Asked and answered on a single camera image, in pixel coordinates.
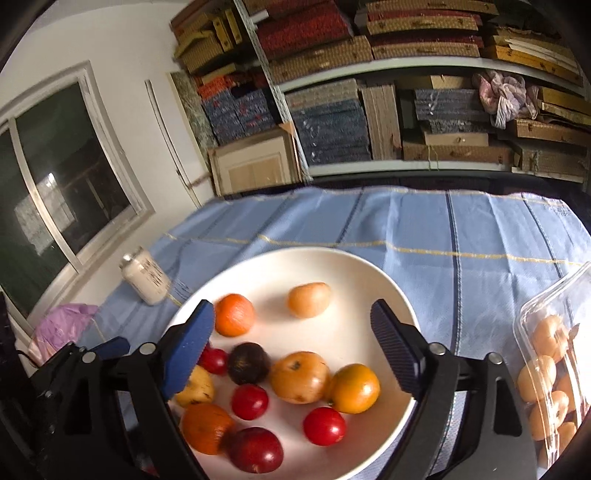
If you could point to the stack of woven tan boxes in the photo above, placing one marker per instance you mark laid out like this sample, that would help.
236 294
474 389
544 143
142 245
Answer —
425 34

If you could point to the smooth tan round fruit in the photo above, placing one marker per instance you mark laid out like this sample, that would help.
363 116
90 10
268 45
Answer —
309 300

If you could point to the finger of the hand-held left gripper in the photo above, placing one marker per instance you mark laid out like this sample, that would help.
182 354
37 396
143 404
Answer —
113 348

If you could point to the upright brown cardboard box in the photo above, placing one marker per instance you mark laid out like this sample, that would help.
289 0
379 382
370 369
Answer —
381 122

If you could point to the white oval plate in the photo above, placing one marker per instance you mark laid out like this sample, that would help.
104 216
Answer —
351 323

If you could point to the stack of red patterned boxes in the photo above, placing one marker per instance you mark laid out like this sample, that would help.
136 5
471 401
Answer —
302 27

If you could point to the pile of yellow woven boxes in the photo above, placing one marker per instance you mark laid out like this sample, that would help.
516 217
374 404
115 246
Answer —
207 44

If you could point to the yellow-orange citrus fruit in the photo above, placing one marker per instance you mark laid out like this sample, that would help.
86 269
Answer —
354 388

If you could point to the green marbled panel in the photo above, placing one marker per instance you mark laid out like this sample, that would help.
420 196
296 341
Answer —
191 110

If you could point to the small tan fruit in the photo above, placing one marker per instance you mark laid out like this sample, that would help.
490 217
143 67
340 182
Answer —
201 390

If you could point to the pink plastic bag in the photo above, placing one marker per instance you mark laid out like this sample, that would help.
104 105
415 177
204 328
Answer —
505 97

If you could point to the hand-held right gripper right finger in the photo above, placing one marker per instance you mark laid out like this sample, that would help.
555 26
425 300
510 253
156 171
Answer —
397 350

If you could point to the metal shelf rack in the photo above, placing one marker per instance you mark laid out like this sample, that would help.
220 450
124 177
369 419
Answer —
415 63

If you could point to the small red cherry tomato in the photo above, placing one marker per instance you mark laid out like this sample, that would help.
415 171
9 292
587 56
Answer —
214 361

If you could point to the dark purple passion fruit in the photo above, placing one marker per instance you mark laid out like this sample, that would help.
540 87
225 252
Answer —
249 363

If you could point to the blue striped tablecloth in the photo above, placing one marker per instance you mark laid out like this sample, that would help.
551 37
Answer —
461 286

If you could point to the orange tangerine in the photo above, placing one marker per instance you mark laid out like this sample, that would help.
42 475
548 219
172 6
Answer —
235 314

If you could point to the clear plastic clamshell box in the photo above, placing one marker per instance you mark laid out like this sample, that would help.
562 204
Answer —
554 295

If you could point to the cluster of small orange loquats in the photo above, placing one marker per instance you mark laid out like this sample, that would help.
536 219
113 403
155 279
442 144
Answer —
538 383

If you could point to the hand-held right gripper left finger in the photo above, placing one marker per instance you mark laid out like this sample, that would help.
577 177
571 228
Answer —
189 350

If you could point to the white framed window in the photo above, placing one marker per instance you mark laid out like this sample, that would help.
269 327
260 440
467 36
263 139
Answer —
69 184

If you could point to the red apple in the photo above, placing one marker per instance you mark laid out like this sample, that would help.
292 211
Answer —
256 450

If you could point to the stack of blue patterned boxes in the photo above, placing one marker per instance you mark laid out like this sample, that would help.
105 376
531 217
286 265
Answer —
330 124
240 115
450 110

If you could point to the white wall pipe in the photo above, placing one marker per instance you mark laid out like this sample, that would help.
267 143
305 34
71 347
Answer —
159 121

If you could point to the wooden framed panel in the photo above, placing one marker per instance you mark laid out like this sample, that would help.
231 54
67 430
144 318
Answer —
254 166

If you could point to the white drink can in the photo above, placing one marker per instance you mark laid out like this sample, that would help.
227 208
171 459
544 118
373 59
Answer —
145 277

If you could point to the purple plastic bag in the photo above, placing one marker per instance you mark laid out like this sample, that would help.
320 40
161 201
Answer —
62 327

